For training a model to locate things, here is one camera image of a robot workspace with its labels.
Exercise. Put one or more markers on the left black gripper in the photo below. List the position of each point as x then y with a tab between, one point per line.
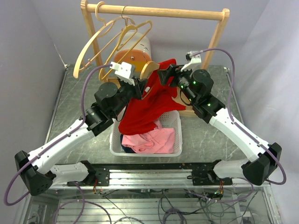
138	89

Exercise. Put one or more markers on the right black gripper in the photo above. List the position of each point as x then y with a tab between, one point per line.
165	75

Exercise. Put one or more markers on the wooden hanger with red shirt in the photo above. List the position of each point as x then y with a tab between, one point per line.
149	66

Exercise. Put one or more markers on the red t shirt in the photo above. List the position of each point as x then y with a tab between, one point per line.
140	115

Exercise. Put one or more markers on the pink t shirt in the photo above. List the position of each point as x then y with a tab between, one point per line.
157	141

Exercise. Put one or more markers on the yellow wooden hanger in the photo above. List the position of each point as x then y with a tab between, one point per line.
142	28

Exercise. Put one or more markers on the navy blue t shirt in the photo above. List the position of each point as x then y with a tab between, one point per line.
127	144

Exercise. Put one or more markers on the cream plastic hanger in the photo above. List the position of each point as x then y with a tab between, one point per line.
87	10

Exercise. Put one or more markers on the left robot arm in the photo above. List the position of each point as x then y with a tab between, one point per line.
38	169

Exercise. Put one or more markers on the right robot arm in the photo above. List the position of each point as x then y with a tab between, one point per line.
261	157

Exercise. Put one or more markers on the white plastic basket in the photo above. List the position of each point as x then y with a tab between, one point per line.
168	120

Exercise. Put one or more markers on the white striped drawer cabinet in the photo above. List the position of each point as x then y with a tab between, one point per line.
135	56

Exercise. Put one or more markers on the wooden clothes rack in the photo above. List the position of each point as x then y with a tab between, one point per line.
221	17

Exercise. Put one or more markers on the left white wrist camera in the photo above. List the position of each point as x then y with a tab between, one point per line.
124	72

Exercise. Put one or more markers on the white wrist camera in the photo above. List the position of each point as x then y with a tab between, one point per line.
124	72
194	60

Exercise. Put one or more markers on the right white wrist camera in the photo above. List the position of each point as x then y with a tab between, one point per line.
194	60

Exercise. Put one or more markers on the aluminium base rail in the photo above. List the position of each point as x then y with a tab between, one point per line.
127	176

